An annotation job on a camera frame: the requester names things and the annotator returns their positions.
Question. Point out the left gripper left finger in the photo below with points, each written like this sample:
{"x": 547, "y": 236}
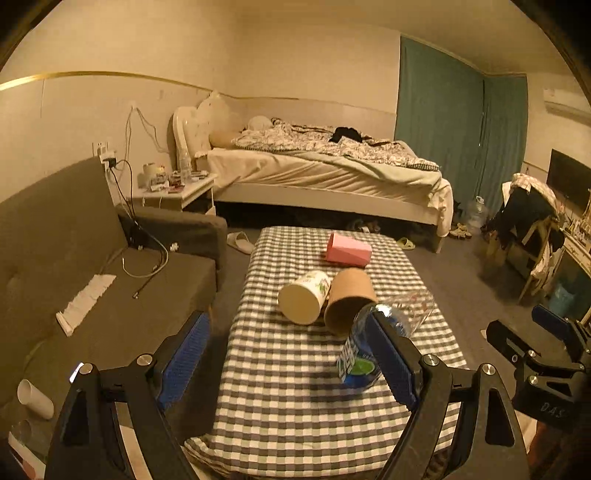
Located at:
{"x": 87, "y": 442}

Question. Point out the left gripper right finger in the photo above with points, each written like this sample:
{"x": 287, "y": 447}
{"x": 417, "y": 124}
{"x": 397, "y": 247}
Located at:
{"x": 487, "y": 442}

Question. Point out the blue plastic water bottle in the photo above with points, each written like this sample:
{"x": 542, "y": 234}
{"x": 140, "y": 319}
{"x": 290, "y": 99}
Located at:
{"x": 357, "y": 366}

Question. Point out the white cup on sofa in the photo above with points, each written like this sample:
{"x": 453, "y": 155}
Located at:
{"x": 32, "y": 398}

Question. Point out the brown paper cup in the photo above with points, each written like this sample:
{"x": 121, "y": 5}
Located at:
{"x": 351, "y": 290}

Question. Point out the white printed paper cup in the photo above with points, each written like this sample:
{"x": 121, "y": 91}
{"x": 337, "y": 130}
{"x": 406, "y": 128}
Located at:
{"x": 301, "y": 301}

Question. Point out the lit smartphone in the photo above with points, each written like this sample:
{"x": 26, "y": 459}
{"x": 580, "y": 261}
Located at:
{"x": 75, "y": 372}

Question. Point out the blue laundry basket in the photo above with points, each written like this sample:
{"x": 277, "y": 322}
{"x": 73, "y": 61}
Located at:
{"x": 561, "y": 300}

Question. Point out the white tissue on sofa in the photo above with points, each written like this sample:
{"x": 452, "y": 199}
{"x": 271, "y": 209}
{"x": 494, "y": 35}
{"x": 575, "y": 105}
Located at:
{"x": 83, "y": 302}

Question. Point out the wooden chair with clothes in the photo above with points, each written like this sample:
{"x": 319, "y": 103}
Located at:
{"x": 527, "y": 220}

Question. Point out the large clear water jug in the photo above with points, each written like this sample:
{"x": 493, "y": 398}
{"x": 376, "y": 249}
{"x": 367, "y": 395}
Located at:
{"x": 476, "y": 215}

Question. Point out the checkered tablecloth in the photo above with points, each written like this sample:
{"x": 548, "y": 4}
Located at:
{"x": 282, "y": 411}

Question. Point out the black television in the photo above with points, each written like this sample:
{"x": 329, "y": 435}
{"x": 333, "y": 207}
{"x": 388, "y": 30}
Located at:
{"x": 570, "y": 178}

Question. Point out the green slipper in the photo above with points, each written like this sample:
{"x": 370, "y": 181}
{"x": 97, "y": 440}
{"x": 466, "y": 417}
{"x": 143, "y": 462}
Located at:
{"x": 406, "y": 244}

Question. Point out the grey sofa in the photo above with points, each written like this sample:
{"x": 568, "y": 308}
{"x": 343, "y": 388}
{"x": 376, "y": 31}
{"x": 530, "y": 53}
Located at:
{"x": 55, "y": 236}

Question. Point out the pink tissue box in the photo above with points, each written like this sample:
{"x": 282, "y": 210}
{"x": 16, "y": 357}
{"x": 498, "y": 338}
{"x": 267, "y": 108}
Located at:
{"x": 345, "y": 250}

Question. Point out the sneakers under bed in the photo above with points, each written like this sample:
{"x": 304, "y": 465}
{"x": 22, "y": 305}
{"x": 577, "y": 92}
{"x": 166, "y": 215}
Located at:
{"x": 364, "y": 225}

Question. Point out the white slipper by sofa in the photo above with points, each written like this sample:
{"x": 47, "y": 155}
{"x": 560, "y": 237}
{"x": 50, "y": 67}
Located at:
{"x": 240, "y": 242}

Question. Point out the white bedside table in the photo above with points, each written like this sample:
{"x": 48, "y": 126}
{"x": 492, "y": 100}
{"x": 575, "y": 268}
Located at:
{"x": 196, "y": 196}

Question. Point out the green curtain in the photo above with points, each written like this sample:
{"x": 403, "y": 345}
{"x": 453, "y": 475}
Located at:
{"x": 474, "y": 126}

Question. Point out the white air conditioner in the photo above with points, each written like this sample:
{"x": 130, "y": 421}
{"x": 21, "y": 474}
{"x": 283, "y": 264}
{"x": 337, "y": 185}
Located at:
{"x": 567, "y": 104}

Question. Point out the black garment on bed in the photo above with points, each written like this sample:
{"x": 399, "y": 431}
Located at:
{"x": 346, "y": 132}

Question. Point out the patterned duvet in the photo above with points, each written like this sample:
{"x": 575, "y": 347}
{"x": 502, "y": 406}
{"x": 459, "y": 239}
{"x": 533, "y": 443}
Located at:
{"x": 347, "y": 142}

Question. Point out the white bed frame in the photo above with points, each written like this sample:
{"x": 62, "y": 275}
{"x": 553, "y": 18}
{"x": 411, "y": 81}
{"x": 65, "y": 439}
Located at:
{"x": 308, "y": 179}

